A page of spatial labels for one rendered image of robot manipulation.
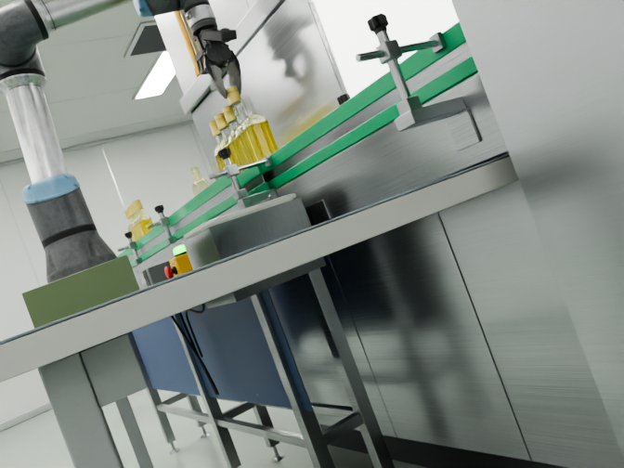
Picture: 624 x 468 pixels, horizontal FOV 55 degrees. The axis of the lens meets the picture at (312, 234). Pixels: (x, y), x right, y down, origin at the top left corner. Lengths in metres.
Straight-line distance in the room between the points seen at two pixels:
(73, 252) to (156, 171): 6.50
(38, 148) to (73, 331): 1.00
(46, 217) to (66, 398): 0.77
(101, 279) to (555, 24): 0.97
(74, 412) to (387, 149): 0.71
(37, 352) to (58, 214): 0.78
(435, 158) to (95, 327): 0.63
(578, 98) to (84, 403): 0.57
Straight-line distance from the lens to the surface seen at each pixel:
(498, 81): 0.71
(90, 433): 0.66
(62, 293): 1.30
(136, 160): 7.81
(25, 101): 1.62
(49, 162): 1.56
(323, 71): 1.53
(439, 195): 0.73
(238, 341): 1.82
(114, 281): 1.30
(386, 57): 0.92
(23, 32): 1.55
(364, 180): 1.19
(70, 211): 1.38
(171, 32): 2.36
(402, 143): 1.08
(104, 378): 0.66
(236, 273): 0.63
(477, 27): 0.72
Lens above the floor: 0.74
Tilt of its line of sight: level
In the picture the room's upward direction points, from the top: 21 degrees counter-clockwise
